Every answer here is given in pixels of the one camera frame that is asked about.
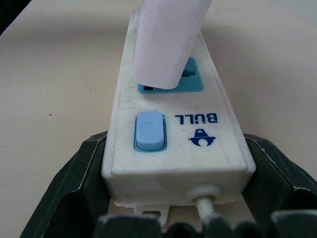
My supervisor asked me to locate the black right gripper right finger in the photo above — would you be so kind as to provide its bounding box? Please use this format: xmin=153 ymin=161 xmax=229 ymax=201
xmin=239 ymin=133 xmax=317 ymax=238

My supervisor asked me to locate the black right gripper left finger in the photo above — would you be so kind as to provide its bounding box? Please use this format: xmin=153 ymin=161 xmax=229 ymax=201
xmin=21 ymin=131 xmax=112 ymax=238

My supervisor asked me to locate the white power strip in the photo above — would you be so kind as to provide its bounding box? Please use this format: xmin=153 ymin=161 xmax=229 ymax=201
xmin=101 ymin=8 xmax=256 ymax=227

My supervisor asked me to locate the white charger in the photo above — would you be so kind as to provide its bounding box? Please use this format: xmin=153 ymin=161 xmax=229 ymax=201
xmin=130 ymin=0 xmax=210 ymax=90

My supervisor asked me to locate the white power strip cable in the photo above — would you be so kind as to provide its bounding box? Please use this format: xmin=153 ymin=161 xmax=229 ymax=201
xmin=195 ymin=195 xmax=218 ymax=223

